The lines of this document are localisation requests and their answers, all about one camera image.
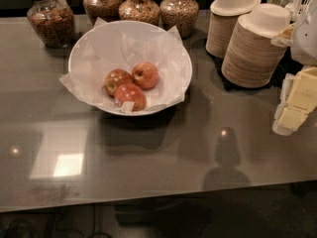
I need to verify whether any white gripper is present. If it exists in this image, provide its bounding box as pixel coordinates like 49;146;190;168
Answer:
270;3;317;136

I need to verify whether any white bowl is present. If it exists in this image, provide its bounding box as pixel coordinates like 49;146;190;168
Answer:
67;20;193;117

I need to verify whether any red apple front with sticker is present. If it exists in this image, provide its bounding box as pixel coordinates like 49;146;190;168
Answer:
114;83;147;112

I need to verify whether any black mat under stacks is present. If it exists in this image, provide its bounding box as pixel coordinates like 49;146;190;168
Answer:
212;50;302;91

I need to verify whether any rear stack of paper bowls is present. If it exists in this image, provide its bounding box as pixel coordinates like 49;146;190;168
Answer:
206;0;262;59

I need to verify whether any glass jar of cereal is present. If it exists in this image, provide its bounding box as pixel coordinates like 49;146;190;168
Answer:
83;0;122;25
159;0;199;39
119;0;159;26
27;0;75;48

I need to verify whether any white paper liner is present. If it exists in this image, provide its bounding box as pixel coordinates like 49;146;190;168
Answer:
58;17;190;113

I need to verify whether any glass jar of cereal left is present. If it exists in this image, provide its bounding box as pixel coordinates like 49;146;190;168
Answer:
27;0;75;48

